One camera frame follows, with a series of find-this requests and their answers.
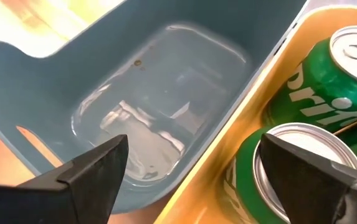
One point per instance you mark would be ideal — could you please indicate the blue plastic bin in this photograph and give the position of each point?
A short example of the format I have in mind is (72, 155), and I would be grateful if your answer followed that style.
(181, 93)

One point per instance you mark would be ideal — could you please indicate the yellow plastic bin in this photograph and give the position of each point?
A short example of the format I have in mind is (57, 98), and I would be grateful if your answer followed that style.
(197, 202)

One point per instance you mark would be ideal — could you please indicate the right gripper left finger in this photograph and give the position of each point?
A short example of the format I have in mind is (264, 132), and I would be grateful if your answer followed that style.
(72, 193)

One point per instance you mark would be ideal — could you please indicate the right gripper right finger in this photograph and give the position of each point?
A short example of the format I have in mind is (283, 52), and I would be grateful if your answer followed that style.
(321, 193)

